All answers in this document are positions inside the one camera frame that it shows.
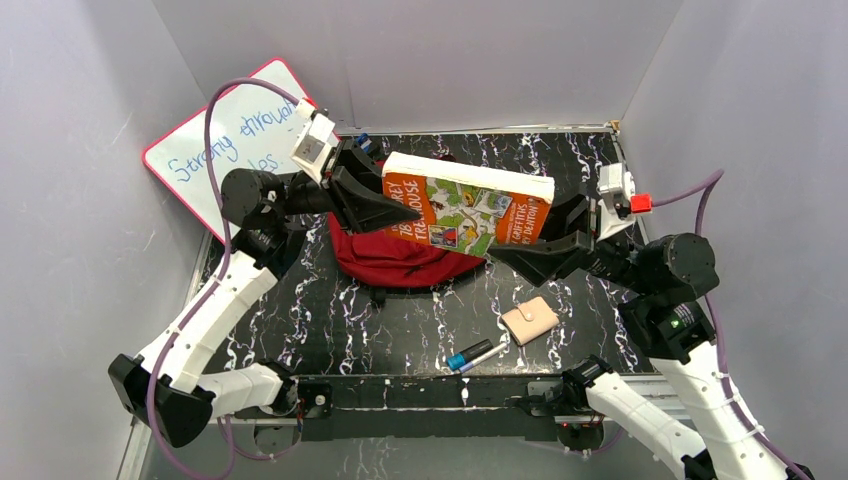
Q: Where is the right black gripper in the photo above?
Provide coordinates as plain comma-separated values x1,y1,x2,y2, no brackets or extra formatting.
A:
484,181,653,294

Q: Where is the red student backpack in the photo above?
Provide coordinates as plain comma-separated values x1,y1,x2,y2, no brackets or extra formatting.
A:
327,214,485,289

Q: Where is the orange Treehouse book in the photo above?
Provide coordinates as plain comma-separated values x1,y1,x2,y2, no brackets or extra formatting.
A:
382,152,555,257

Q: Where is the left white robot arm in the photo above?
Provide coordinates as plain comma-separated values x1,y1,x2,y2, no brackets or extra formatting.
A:
108,136,415,448

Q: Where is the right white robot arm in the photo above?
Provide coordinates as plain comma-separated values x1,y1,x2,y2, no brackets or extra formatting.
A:
489,195,812,479

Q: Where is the blue stapler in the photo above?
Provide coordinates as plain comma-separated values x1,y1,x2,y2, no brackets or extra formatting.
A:
355,133,372,152

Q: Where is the beige small wallet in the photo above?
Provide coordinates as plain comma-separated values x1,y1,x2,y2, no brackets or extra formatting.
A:
500,296,560,346

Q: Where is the white pen blue cap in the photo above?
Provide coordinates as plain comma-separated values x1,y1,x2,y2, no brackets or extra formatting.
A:
459,343,510,374

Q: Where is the black marker blue cap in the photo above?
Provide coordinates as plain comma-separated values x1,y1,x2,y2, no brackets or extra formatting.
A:
446,339,494,371

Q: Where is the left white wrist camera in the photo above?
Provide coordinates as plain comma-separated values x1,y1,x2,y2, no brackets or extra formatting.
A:
290,98,339,185

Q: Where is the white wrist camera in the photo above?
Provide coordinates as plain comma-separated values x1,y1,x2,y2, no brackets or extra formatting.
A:
594,163,653,240
290,98,339,185

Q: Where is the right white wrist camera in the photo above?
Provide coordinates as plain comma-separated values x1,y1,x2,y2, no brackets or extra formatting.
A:
594,163,653,240

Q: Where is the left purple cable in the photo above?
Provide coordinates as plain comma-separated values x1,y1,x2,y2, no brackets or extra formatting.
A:
145,78,313,480

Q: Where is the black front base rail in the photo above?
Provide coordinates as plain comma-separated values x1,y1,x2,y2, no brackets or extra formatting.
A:
298,375,578,441

